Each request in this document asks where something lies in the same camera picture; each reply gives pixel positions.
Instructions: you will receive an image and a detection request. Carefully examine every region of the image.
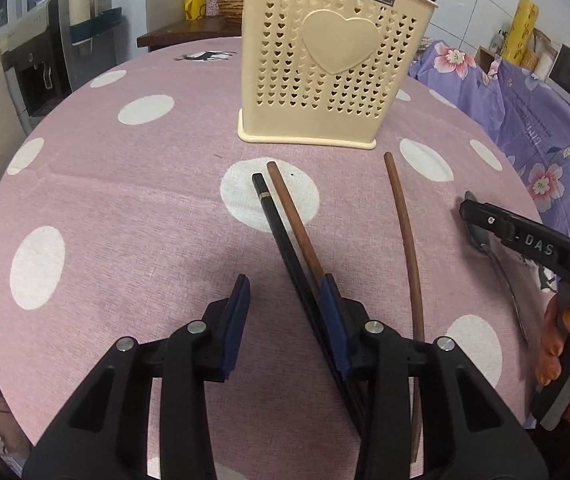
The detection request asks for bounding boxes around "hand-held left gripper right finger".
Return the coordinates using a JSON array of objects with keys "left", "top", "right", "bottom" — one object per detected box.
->
[{"left": 317, "top": 272, "right": 551, "bottom": 480}]

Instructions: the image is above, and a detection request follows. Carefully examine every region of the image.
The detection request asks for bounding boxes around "woven wash basin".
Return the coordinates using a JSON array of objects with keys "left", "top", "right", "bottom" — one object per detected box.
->
[{"left": 216, "top": 0, "right": 246, "bottom": 23}]

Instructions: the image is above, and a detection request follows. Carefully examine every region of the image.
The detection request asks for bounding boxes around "tall glass jar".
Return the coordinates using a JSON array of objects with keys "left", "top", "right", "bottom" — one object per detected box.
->
[{"left": 530, "top": 30, "right": 558, "bottom": 81}]

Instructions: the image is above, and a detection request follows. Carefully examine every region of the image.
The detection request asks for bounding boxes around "black chopstick with gold band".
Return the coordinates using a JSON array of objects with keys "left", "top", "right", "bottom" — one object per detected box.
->
[{"left": 251, "top": 172, "right": 368, "bottom": 441}]

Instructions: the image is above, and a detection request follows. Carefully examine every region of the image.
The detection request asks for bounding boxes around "wooden crate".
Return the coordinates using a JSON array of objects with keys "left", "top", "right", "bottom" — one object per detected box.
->
[{"left": 474, "top": 45, "right": 503, "bottom": 81}]

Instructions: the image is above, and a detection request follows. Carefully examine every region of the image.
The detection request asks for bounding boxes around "beige printed bag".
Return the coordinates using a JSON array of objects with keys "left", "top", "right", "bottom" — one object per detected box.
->
[{"left": 0, "top": 385, "right": 30, "bottom": 461}]

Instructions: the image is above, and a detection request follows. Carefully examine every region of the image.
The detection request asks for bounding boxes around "metal spoon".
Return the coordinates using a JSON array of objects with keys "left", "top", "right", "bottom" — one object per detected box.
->
[{"left": 464, "top": 190, "right": 530, "bottom": 347}]

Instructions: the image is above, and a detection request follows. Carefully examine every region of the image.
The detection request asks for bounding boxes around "dark wooden counter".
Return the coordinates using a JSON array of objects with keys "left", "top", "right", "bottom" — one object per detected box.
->
[{"left": 136, "top": 17, "right": 243, "bottom": 53}]

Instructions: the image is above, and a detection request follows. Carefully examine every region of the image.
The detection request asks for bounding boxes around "cream plastic utensil holder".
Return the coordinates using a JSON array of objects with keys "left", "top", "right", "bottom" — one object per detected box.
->
[{"left": 237, "top": 0, "right": 439, "bottom": 150}]

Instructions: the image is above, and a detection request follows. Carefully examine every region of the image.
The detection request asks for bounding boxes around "purple floral cloth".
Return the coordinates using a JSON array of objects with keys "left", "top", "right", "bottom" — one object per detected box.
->
[{"left": 407, "top": 39, "right": 570, "bottom": 291}]

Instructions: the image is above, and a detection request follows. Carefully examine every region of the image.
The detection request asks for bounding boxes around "yellow mug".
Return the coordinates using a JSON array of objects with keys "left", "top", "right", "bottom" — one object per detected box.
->
[{"left": 183, "top": 0, "right": 208, "bottom": 22}]

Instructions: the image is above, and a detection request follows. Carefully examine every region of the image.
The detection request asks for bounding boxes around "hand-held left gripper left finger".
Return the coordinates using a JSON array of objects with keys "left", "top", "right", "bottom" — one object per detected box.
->
[{"left": 22, "top": 274, "right": 252, "bottom": 480}]

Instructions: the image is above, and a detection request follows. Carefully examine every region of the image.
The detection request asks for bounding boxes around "dark teal cup holder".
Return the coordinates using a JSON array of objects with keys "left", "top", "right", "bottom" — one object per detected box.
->
[{"left": 67, "top": 7, "right": 126, "bottom": 56}]

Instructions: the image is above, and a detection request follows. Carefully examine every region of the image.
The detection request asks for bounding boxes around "black silver water dispenser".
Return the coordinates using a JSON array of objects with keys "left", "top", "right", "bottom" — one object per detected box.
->
[{"left": 0, "top": 10, "right": 73, "bottom": 121}]

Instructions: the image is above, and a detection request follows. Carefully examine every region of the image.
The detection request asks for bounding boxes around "pink polka dot tablecloth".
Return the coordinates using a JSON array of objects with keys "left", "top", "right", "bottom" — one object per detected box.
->
[{"left": 0, "top": 35, "right": 551, "bottom": 480}]

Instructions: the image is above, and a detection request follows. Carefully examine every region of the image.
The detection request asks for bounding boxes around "yellow patterned roll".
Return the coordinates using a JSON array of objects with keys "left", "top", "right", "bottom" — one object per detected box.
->
[{"left": 500, "top": 0, "right": 540, "bottom": 66}]

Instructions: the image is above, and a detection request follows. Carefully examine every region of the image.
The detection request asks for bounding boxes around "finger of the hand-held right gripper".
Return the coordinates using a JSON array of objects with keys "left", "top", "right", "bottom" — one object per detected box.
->
[{"left": 459, "top": 199, "right": 562, "bottom": 267}]

